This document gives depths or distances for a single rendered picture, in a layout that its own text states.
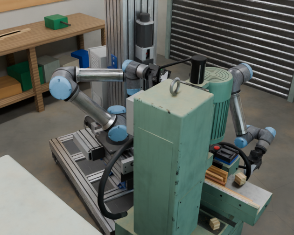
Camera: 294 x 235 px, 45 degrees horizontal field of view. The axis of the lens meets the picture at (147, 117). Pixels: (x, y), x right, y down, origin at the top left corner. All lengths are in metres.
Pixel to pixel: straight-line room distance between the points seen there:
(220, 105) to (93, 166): 1.75
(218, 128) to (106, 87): 1.16
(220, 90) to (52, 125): 2.82
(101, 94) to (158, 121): 1.35
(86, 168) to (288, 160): 1.96
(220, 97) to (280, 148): 2.44
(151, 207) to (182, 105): 0.50
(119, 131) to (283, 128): 2.57
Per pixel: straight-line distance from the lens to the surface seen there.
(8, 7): 4.51
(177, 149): 1.26
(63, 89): 1.89
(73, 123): 4.04
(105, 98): 2.58
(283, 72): 4.80
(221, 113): 1.55
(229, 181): 1.90
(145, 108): 1.26
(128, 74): 1.90
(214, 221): 1.77
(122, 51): 2.22
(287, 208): 3.21
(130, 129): 1.41
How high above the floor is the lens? 2.12
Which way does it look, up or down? 31 degrees down
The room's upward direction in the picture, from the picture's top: 1 degrees clockwise
